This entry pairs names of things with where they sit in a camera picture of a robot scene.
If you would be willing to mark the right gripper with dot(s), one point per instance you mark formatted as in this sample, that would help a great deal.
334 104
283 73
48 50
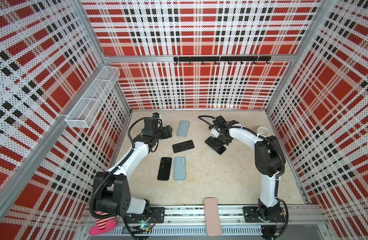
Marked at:
228 140

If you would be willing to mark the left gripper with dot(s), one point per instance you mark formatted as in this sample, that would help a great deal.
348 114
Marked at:
167 133

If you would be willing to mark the black phone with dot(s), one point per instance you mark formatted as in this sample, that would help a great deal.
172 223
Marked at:
164 169
215 145

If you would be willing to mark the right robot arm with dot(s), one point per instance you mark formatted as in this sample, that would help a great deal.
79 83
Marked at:
269 159

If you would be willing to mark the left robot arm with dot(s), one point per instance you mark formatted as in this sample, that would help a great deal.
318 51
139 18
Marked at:
111 192

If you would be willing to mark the white mug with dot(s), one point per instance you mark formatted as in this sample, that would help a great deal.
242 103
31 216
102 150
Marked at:
263 131

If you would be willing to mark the pink plush toy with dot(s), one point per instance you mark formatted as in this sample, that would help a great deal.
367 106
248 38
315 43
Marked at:
103 225

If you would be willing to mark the black hook rail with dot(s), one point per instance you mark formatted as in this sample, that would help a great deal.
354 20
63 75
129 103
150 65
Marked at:
253 59

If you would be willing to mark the white wire basket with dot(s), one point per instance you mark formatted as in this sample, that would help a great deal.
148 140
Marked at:
89 105

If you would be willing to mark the pink phone on rail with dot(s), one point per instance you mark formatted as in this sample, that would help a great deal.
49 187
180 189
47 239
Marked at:
212 217

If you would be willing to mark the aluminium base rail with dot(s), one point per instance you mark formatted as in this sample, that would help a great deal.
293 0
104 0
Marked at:
306 222

